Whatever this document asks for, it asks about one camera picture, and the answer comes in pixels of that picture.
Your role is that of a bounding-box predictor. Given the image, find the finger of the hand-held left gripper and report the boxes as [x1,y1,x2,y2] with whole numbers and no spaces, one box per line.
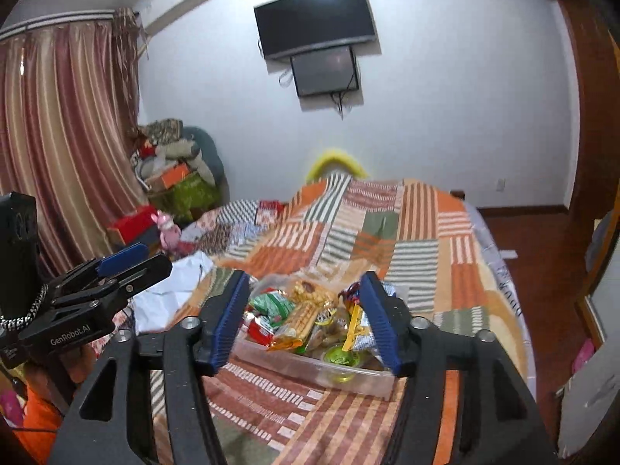
[48,243,150,296]
[53,254,172,313]

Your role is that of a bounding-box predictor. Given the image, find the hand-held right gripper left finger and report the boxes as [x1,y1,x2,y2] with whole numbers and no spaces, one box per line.
[46,270,253,465]

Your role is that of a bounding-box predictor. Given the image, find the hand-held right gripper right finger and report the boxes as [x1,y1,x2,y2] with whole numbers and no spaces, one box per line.
[359,271,558,465]

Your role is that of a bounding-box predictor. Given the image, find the clear packet yellow edges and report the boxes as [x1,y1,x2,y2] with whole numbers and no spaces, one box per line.
[339,300,376,354]

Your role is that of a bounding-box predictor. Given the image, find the dark red snack packet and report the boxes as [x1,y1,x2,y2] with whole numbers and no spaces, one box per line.
[339,283,366,308]

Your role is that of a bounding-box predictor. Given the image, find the green snack packet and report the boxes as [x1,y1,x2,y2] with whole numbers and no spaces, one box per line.
[248,291,296,327]

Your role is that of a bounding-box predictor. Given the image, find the green jelly cup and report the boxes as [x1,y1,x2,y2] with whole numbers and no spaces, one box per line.
[322,344,364,374]

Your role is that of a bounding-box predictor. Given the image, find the yellow striped biscuit packet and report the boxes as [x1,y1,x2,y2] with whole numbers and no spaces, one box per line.
[266,300,335,352]

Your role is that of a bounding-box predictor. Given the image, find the beige nut snack packet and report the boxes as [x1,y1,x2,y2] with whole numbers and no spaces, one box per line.
[291,278,340,308]

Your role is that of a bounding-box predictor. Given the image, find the clear plastic box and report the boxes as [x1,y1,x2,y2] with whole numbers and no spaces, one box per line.
[232,274,398,400]

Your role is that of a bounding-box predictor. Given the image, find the white crumpled sheet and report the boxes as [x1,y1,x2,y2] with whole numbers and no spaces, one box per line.
[133,251,216,332]

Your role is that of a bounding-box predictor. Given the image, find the red box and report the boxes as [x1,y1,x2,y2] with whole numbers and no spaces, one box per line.
[107,205,158,245]

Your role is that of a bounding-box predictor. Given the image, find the pink plush toy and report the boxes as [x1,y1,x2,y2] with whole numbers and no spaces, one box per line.
[151,210,182,253]

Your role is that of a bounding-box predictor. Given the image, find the person's orange clothing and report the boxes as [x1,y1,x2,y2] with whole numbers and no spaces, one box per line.
[14,349,98,451]

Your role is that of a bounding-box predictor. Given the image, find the checkered floral quilt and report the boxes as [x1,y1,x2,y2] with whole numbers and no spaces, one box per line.
[179,198,291,262]

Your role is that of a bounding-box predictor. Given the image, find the green bag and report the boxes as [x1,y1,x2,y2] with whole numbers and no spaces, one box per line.
[165,172,221,221]

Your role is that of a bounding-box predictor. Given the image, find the orange cardboard box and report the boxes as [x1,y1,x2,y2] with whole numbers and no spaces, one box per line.
[145,164,191,192]

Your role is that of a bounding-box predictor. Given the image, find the striped orange patchwork blanket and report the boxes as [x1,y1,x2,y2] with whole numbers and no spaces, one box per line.
[145,174,529,465]

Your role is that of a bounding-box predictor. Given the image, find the white printed bedsheet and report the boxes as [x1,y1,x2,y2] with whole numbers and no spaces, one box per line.
[465,203,538,393]

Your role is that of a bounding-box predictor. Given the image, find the patterned folded cloth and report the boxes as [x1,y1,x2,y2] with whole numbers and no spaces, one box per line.
[145,119,184,145]

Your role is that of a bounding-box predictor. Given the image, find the striped brown curtain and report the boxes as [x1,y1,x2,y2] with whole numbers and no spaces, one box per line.
[0,7,146,277]

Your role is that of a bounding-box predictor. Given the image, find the yellow hoop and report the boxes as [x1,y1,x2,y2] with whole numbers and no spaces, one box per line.
[307,149,369,180]

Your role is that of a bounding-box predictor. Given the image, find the pink cloth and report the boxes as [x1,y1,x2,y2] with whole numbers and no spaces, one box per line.
[572,339,596,374]

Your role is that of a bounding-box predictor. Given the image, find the white board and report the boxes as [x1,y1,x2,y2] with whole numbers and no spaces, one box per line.
[557,334,620,457]

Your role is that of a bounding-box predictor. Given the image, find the grey hanging cloth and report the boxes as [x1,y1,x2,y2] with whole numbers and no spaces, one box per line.
[584,210,618,277]

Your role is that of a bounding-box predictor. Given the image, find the brown wooden door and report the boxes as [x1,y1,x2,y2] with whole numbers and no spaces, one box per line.
[552,0,620,253]

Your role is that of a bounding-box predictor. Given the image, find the silver chain strap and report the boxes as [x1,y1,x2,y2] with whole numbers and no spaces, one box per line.
[0,283,49,332]

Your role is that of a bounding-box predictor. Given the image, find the black hanging monitor cable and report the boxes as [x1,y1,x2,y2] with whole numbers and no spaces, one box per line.
[331,90,352,119]

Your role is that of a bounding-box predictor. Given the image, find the small black wall monitor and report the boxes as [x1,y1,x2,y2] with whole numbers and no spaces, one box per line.
[289,45,360,98]

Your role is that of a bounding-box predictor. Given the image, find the large black wall television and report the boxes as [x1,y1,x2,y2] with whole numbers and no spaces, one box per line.
[254,0,377,61]

